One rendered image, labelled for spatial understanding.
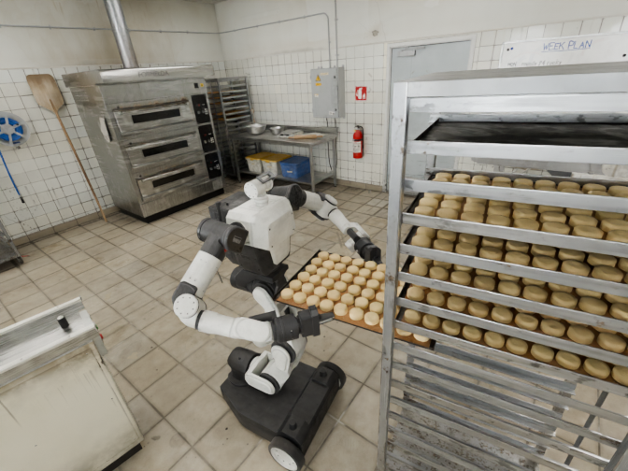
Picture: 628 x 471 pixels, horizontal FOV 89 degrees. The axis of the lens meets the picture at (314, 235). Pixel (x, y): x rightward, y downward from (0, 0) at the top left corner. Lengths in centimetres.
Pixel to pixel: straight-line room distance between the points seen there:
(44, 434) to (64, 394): 19
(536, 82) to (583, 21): 383
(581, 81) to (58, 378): 197
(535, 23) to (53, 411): 493
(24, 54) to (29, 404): 462
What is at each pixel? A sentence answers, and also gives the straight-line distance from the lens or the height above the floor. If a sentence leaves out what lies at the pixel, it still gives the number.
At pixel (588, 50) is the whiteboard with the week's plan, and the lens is 453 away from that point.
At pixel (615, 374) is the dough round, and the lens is 112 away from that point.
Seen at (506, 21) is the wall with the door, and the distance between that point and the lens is 462.
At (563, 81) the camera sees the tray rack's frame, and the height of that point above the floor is 181.
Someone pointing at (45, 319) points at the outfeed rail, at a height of 87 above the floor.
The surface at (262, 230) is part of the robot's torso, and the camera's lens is 125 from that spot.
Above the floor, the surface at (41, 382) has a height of 77.
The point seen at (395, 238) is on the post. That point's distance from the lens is 85.
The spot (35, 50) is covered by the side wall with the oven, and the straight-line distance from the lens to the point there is 583.
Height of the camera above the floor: 186
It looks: 28 degrees down
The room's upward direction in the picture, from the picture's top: 4 degrees counter-clockwise
